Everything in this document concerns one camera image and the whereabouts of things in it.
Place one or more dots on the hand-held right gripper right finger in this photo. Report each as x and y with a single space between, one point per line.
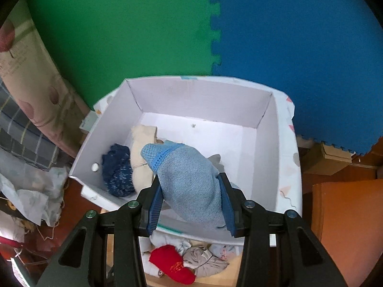
229 212

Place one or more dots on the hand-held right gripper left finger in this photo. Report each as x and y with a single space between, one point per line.
154 212

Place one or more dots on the white printed underwear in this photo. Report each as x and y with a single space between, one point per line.
226 249

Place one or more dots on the light blue knit sock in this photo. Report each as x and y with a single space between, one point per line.
191 185

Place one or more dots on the red underwear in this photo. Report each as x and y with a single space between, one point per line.
170 263

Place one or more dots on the dark blue sock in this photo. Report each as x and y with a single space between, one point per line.
118 170

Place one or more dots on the grey underwear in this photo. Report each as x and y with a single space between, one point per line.
203 263

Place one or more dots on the cream sock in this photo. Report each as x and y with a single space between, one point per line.
140 155

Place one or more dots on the white shoe box teal print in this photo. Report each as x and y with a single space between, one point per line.
209 134

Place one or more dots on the small pale blue box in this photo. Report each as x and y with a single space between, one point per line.
89 122

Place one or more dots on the white crumpled plastic sheet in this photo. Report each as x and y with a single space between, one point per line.
30 197

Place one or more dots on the grey plaid blanket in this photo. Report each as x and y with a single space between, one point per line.
24 143

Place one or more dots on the blue foam mat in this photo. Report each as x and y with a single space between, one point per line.
299 50

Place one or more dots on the green foam mat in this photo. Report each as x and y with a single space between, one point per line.
119 36

